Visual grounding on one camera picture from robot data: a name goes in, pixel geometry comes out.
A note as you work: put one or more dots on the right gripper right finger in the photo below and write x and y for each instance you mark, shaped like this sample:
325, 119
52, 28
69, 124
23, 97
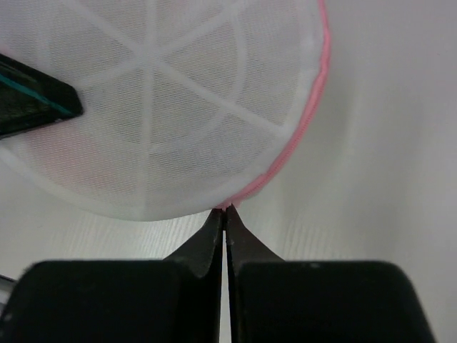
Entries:
274, 300

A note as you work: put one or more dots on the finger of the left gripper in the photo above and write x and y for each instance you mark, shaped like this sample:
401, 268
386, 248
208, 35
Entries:
31, 99

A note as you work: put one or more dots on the white mesh pink-zipper laundry bag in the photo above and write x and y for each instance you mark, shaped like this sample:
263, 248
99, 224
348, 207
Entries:
188, 105

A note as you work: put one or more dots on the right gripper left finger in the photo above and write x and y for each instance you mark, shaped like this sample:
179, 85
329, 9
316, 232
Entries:
175, 299

